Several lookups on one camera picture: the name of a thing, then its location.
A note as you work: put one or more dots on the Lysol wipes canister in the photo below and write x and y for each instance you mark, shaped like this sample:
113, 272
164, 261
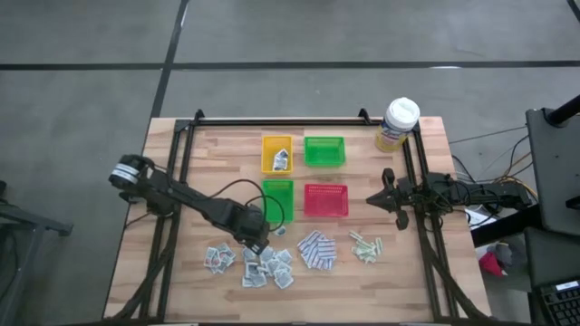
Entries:
401, 115

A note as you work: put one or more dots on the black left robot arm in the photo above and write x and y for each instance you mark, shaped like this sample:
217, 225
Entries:
181, 194

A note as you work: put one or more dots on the red cloth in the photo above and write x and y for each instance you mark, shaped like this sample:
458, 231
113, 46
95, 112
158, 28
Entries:
491, 265

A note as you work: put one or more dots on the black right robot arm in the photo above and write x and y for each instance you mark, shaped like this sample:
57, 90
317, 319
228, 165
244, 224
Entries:
476, 194

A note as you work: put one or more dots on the red plastic basket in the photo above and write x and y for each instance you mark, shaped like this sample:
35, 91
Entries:
326, 200

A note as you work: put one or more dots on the green plastic basket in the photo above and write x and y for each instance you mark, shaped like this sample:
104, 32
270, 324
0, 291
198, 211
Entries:
272, 190
324, 151

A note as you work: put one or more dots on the small pale sachet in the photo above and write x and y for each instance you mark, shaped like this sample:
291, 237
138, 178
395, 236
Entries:
368, 258
362, 248
355, 235
379, 245

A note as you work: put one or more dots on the black metal table frame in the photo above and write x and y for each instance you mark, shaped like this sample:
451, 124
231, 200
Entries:
281, 121

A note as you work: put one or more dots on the white blue alcohol wipe packet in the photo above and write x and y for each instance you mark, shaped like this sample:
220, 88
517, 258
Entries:
247, 256
281, 231
284, 281
258, 280
246, 283
277, 165
250, 269
274, 267
284, 256
283, 156
267, 254

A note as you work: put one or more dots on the white paper sheet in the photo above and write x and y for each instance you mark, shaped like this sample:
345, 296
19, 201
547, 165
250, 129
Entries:
476, 217

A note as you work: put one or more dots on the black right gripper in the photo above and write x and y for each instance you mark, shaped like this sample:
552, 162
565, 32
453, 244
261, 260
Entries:
405, 199

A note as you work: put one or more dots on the grey cloth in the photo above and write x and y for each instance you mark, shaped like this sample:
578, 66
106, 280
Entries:
509, 253

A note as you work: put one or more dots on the white blue-striped bandage wrapper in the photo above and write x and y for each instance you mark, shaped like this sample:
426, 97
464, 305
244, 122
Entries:
311, 258
313, 237
327, 243
328, 253
303, 245
326, 264

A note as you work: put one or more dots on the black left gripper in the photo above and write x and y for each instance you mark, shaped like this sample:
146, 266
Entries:
247, 222

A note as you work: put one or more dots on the black pole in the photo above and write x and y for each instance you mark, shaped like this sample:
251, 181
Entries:
564, 111

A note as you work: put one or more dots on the yellow plastic basket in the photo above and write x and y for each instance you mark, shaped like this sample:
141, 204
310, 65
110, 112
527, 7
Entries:
267, 145

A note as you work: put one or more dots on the black laptop keyboard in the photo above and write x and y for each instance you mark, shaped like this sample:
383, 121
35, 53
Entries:
562, 308

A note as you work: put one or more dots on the grey metal stand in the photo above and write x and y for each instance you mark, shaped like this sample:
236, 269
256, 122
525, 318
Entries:
36, 222

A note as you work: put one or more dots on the white red-print packet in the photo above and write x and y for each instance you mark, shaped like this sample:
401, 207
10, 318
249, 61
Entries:
224, 248
228, 259
217, 267
210, 256

